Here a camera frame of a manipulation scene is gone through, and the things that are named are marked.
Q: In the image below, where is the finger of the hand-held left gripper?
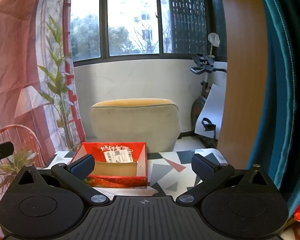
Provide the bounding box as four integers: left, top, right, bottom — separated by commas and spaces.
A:
0, 141, 15, 174

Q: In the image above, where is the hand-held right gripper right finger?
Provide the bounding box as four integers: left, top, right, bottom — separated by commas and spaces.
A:
176, 154, 275, 207

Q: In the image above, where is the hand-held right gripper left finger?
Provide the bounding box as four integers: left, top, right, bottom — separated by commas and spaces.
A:
16, 154, 110, 207

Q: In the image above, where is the red strawberry print box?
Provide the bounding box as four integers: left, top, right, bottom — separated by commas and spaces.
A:
70, 142, 148, 188

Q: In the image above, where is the black exercise bike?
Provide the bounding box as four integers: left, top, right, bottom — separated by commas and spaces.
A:
190, 54, 228, 148

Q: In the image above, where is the beige armchair with yellow top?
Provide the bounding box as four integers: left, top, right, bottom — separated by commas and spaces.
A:
90, 98, 182, 153

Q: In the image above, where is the printed plant backdrop cloth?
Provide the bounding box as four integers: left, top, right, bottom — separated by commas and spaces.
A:
0, 0, 87, 240

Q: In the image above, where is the wooden panel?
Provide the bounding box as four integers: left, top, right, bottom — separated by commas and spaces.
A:
219, 0, 269, 169

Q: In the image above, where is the teal curtain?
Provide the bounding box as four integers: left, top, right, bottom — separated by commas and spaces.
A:
246, 0, 300, 213

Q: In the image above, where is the white round object on stick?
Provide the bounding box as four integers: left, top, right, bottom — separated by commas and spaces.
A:
207, 33, 221, 57

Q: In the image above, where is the black framed window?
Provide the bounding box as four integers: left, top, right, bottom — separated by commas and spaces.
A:
70, 0, 228, 63

